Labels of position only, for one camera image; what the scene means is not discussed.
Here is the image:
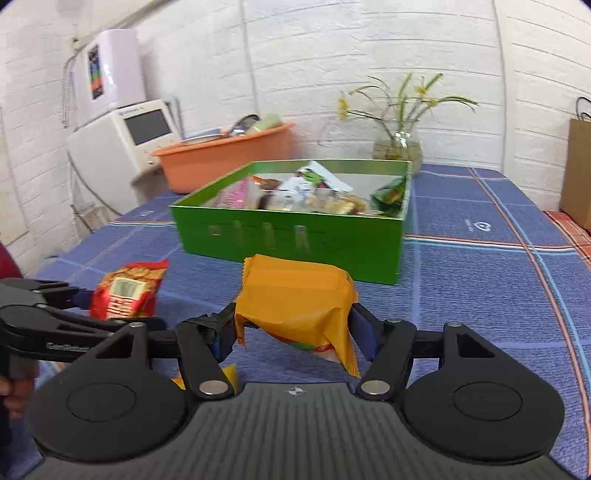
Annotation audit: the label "brown paper bag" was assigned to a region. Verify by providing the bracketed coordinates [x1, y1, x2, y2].
[560, 96, 591, 232]

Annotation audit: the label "clear pastry packet orange ends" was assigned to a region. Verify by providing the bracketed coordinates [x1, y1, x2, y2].
[250, 174, 283, 209]

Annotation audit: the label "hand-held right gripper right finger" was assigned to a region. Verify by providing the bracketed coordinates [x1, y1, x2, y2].
[349, 305, 500, 400]

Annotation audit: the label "person's left hand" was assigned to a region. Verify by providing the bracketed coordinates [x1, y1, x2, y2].
[0, 375, 37, 414]

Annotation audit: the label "glass vase with yellow flowers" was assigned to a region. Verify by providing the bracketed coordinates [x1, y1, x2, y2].
[318, 72, 479, 175]

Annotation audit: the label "yellow chips packet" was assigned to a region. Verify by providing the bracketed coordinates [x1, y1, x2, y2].
[170, 364, 239, 394]

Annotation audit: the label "pink snack packet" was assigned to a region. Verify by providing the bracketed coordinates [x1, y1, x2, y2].
[216, 179, 253, 209]

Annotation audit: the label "green snack packet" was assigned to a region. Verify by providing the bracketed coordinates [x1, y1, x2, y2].
[370, 176, 408, 217]

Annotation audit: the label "green cardboard box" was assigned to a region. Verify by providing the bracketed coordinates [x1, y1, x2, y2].
[169, 159, 413, 286]

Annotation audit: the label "red snack packet white label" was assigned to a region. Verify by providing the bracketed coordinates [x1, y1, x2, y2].
[89, 260, 171, 320]

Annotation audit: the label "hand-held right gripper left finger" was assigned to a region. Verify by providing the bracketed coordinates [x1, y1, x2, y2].
[95, 303, 239, 400]

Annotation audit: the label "beige cookie packet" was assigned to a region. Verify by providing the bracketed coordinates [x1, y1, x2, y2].
[322, 194, 371, 216]

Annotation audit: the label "metal utensils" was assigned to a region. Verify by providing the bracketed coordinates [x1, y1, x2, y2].
[225, 113, 260, 138]

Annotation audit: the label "orange plastic basin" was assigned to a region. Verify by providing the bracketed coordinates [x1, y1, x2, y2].
[151, 121, 297, 195]

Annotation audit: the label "white appliance with screen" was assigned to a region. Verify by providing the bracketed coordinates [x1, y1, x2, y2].
[66, 98, 184, 217]

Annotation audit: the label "white packet green print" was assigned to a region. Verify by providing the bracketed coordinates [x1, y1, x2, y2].
[276, 161, 355, 197]

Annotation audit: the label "blue checked tablecloth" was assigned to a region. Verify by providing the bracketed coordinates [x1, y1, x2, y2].
[0, 163, 591, 480]

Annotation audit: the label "person's red garment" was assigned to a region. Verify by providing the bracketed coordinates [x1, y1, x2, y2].
[0, 242, 25, 279]

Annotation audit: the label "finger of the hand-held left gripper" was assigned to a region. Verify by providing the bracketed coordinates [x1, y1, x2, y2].
[0, 278, 96, 309]
[0, 305, 166, 340]

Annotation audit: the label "white water dispenser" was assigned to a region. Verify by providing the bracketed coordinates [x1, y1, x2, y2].
[73, 28, 148, 124]

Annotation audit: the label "orange snack packet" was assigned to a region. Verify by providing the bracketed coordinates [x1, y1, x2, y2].
[234, 254, 362, 379]

